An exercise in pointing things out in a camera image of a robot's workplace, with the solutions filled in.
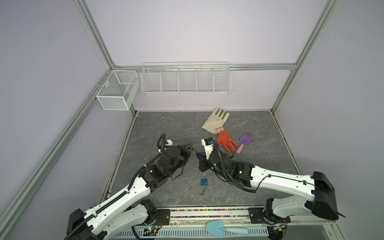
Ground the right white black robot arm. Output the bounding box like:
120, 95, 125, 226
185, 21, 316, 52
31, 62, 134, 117
196, 138, 342, 222

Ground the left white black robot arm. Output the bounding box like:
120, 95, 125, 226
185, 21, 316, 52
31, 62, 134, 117
65, 133, 194, 240

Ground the large blue padlock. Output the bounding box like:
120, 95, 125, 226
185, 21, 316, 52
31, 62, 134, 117
201, 175, 208, 187

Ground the red rubber glove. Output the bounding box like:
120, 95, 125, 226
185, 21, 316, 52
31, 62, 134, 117
216, 127, 238, 152

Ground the cream work glove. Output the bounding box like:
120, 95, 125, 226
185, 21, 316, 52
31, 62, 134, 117
202, 109, 230, 134

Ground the purple pink toy trowel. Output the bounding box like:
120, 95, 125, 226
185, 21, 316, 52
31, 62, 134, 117
235, 133, 252, 155

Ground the colourful bead strip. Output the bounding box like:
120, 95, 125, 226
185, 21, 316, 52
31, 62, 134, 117
170, 207, 249, 219

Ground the teal toy trowel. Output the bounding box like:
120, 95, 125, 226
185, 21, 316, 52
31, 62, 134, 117
206, 220, 249, 239

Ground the white mesh box basket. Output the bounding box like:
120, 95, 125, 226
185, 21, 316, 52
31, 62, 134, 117
96, 70, 140, 111

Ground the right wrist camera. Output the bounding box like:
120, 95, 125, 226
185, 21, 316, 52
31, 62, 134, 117
201, 137, 215, 160

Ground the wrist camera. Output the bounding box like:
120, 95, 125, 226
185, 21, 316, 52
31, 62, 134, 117
164, 140, 173, 146
201, 137, 215, 160

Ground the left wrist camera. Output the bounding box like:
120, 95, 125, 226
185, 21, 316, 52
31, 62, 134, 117
164, 140, 173, 146

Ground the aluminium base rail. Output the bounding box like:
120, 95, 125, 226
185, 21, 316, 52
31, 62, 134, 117
78, 203, 337, 240

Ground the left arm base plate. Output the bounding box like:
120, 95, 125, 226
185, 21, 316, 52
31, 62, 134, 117
144, 209, 171, 226

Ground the white slotted cable duct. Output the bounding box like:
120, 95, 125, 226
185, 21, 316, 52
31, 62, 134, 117
113, 226, 269, 239

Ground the white wire wall shelf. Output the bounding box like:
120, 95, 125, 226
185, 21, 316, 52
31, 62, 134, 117
141, 62, 232, 95

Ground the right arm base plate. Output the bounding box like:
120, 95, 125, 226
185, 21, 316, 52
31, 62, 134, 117
248, 207, 291, 225

